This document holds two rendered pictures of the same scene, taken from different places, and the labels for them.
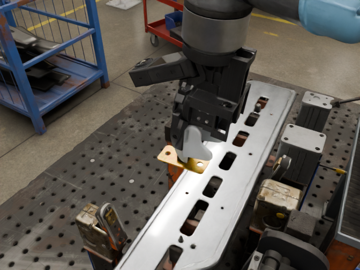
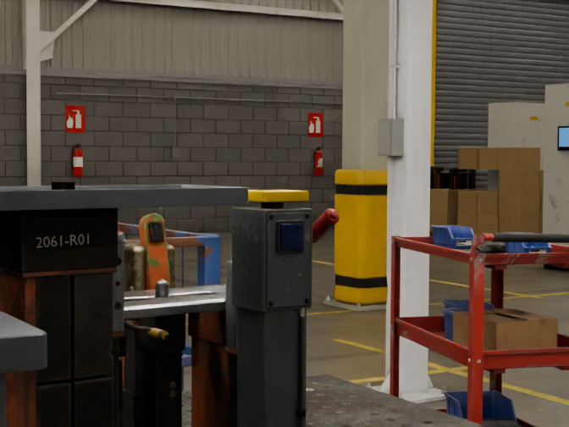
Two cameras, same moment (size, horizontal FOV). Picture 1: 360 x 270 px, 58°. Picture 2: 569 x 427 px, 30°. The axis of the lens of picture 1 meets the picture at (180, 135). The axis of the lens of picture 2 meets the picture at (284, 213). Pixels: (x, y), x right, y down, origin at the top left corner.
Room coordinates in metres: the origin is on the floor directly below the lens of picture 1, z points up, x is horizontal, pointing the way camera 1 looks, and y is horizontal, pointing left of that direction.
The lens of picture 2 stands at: (-0.41, -1.08, 1.20)
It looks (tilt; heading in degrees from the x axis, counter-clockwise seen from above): 3 degrees down; 27
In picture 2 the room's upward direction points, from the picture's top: straight up
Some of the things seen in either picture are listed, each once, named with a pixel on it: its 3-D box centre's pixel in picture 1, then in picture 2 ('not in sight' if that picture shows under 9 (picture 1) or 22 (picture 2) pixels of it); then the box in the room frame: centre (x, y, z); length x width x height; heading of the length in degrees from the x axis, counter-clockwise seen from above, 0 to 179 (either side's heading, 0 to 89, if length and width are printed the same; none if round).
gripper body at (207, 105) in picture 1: (211, 85); not in sight; (0.36, -0.04, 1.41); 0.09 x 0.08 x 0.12; 63
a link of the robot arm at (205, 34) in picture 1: (216, 24); not in sight; (0.36, -0.04, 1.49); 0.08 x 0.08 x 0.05
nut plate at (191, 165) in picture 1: (183, 157); not in sight; (0.38, -0.01, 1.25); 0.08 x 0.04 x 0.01; 63
